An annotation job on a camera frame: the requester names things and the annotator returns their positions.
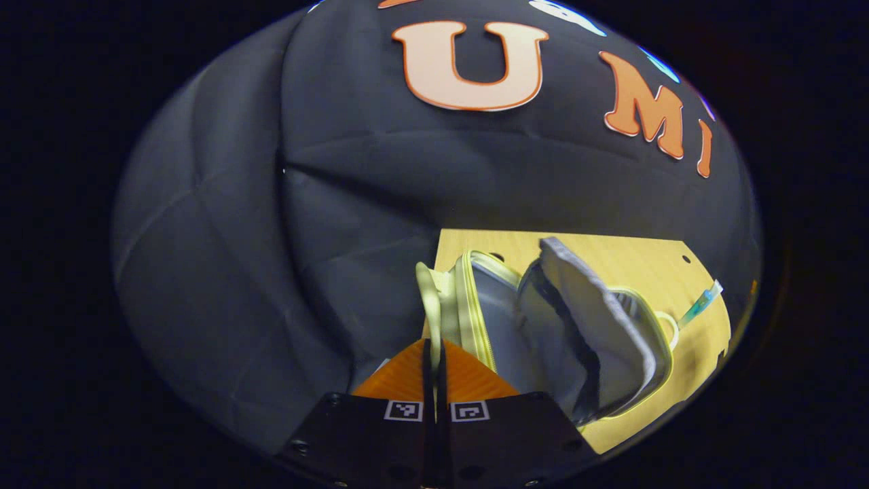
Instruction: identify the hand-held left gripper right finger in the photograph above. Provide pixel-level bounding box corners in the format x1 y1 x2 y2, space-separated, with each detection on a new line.
434 338 602 489

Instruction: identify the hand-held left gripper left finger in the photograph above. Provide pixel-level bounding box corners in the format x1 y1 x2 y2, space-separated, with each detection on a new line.
275 338 435 489

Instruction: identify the cream yellow suitcase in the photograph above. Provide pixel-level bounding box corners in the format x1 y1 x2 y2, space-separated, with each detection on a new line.
415 236 680 429

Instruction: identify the translucent teal tube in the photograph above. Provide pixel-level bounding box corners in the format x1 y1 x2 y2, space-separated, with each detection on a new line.
679 280 724 328

